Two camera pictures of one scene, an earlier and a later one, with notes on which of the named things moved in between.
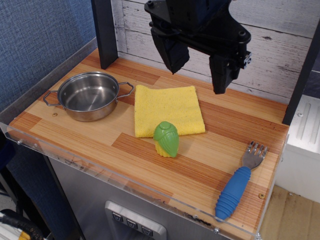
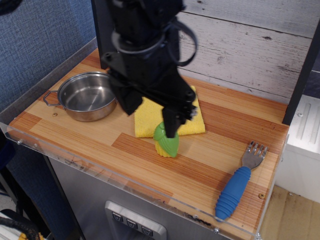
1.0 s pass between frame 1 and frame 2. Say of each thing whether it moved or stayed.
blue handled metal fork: stayed
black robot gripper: moved
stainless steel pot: stayed
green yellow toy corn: stayed
